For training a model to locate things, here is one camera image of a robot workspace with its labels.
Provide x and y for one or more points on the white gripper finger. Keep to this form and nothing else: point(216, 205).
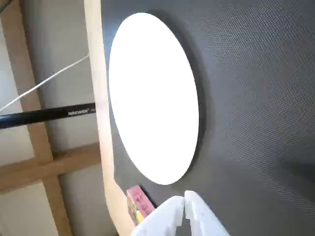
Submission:
point(204, 216)
point(162, 218)

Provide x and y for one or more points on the black Neewer stand pole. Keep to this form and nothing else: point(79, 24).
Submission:
point(49, 116)

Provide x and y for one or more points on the navy citrus candy box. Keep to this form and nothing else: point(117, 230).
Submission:
point(141, 201)

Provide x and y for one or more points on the dark grey textured mat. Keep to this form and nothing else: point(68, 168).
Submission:
point(258, 98)

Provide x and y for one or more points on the white round paper dish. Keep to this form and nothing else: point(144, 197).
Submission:
point(155, 98)

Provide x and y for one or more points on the light wooden frame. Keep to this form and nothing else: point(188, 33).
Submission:
point(37, 137)

